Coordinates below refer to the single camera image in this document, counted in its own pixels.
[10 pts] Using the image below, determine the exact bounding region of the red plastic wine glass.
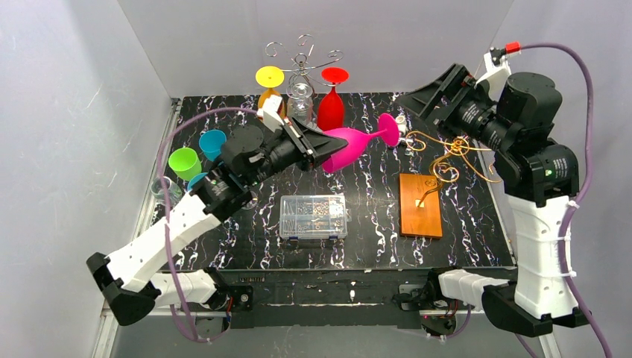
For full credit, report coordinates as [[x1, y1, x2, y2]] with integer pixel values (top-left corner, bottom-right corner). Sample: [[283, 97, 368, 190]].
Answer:
[[317, 67, 349, 131]]

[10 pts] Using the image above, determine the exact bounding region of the pink plastic wine glass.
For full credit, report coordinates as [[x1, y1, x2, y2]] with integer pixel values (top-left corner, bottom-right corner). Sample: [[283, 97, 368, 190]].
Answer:
[[321, 113, 399, 174]]

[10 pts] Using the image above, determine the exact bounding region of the yellow plastic wine glass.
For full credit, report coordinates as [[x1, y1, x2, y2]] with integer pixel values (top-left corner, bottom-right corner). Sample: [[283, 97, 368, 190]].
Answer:
[[256, 66, 285, 108]]

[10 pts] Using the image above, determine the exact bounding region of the blue plastic wine glass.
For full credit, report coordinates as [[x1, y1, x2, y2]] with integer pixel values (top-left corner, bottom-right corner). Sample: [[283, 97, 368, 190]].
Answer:
[[198, 129, 227, 161], [186, 172, 207, 192]]

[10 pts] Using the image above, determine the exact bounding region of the green plastic wine glass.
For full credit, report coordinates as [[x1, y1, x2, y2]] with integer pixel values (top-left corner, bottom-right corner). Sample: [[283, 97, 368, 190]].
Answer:
[[168, 147, 202, 181]]

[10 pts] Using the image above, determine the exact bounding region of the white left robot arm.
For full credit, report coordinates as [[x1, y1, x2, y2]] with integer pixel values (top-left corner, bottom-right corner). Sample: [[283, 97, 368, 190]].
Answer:
[[86, 111, 348, 326]]

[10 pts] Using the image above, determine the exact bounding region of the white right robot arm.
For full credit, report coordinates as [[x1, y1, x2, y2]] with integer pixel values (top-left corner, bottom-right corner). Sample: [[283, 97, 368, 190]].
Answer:
[[396, 43, 588, 337]]

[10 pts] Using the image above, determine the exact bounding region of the orange wooden rack base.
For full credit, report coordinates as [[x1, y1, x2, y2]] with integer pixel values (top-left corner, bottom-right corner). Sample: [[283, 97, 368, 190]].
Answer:
[[399, 173, 443, 239]]

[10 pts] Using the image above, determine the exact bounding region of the small silver metal fixture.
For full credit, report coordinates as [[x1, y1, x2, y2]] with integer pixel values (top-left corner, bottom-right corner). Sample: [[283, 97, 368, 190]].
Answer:
[[394, 115, 408, 145]]

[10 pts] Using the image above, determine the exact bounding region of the clear plastic screw box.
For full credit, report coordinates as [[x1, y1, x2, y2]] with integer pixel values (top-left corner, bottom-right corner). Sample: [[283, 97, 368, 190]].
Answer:
[[279, 195, 348, 240]]

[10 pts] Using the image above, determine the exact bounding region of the gold wire glass rack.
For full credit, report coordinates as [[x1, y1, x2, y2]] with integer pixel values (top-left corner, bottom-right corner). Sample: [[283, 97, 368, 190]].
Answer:
[[402, 131, 502, 208]]

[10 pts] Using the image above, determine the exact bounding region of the silver wire glass rack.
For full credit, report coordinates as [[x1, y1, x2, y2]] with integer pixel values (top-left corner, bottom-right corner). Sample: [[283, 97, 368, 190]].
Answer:
[[264, 34, 344, 128]]

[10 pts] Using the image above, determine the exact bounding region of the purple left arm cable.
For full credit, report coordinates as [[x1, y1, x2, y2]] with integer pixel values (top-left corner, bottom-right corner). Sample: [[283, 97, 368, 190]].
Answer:
[[156, 107, 260, 345]]

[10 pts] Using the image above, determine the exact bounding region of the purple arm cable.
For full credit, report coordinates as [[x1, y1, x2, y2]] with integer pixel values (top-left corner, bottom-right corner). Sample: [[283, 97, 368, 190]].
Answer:
[[156, 107, 260, 345], [444, 43, 616, 358]]

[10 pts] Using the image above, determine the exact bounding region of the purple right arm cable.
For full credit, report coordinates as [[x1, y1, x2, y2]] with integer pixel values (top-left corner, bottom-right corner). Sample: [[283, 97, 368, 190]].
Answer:
[[444, 43, 616, 358]]

